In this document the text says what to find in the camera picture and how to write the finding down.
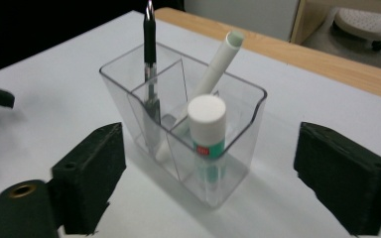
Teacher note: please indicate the white chair base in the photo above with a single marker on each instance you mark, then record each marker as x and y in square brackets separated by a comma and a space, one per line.
[360, 23]

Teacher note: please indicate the clear plastic pen holder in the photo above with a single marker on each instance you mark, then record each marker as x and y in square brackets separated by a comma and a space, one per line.
[243, 155]

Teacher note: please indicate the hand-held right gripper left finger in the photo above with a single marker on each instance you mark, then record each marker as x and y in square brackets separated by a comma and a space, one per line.
[89, 178]

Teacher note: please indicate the white pen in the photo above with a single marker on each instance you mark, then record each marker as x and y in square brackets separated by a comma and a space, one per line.
[216, 62]

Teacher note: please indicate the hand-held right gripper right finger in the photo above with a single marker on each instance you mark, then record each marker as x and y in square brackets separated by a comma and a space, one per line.
[344, 178]

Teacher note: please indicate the black pen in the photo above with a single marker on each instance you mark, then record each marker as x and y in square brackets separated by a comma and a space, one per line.
[149, 36]

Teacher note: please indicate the wooden table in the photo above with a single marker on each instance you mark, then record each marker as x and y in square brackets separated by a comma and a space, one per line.
[311, 58]

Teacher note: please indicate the dark curtain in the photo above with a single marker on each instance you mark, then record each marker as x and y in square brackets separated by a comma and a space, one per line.
[46, 26]

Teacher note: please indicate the green and white glue stick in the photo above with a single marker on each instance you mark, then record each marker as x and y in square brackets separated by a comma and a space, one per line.
[206, 119]

